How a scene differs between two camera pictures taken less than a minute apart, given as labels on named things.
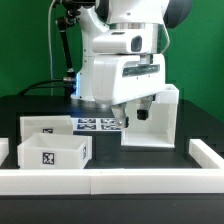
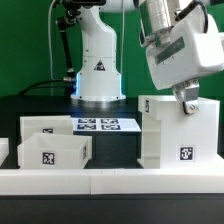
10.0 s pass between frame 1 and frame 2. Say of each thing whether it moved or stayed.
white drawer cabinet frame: moved
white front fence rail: stayed
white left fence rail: stayed
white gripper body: moved
